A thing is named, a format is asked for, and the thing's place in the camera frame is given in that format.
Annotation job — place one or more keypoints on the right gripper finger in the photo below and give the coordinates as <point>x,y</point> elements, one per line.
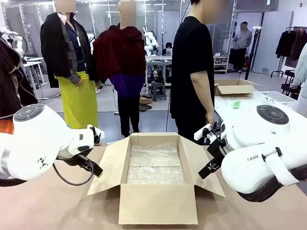
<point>214,162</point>
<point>205,172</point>

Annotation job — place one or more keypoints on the mannequin dark coat orange shorts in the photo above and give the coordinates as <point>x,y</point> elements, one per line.
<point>9,79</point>

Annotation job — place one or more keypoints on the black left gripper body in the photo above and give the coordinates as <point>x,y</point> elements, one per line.
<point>72,163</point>

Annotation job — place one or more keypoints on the clear bubble wrap sheet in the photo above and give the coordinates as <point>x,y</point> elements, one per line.
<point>156,165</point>

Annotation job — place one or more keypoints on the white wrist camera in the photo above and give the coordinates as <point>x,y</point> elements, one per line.
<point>201,133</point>
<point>97,134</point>

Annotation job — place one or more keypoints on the white desk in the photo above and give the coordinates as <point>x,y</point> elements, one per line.
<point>227,107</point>

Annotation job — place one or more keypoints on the open brown cardboard box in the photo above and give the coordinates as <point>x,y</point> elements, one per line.
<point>158,203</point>

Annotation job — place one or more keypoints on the small open cardboard box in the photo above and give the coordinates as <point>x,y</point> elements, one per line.
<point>236,89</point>

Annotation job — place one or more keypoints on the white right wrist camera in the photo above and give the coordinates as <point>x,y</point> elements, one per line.
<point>201,133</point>

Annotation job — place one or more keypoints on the cardboard box on floor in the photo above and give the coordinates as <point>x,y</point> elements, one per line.
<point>146,100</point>

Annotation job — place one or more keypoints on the background workbench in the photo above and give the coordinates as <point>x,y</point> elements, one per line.
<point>158,60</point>

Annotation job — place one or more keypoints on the clothes rack with dark garments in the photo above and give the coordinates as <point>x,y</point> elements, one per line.
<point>291,45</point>

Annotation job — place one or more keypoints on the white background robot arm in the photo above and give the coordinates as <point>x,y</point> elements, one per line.
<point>151,42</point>

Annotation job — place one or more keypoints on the small white background robot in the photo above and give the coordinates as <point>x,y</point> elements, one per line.
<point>16,40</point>

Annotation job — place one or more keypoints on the person in grey hoodie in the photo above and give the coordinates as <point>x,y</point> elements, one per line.
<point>242,40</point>

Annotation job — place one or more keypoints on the mannequin with maroon cape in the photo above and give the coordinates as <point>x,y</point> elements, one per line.
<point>120,55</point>

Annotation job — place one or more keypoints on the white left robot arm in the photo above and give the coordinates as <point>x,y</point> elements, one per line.
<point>36,139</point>

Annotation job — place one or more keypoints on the person's right forearm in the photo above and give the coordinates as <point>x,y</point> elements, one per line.
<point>201,91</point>

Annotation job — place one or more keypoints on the small green object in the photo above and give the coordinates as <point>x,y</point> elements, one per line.
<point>237,104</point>

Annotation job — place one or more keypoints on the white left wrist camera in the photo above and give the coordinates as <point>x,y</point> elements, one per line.
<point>97,134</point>

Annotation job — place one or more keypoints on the grey plastic stool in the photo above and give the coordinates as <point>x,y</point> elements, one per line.
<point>158,91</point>

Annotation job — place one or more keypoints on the person in black T-shirt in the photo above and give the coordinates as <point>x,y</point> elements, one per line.
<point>189,60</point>

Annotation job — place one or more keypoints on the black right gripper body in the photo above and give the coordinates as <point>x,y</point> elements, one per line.
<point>217,149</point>

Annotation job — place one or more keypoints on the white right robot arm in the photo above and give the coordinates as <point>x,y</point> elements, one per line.
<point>263,143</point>

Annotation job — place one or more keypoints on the white shoe shelf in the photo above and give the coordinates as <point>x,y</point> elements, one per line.
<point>221,63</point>

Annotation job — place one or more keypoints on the mannequin black jacket yellow skirt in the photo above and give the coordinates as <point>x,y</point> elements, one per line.
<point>69,60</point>

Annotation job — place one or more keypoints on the black tripod pole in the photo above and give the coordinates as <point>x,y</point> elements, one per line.
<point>251,55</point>

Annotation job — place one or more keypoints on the black metal chair frame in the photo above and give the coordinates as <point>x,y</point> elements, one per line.
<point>287,81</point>

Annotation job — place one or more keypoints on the person's right hand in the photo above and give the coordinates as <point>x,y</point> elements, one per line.
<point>211,119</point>

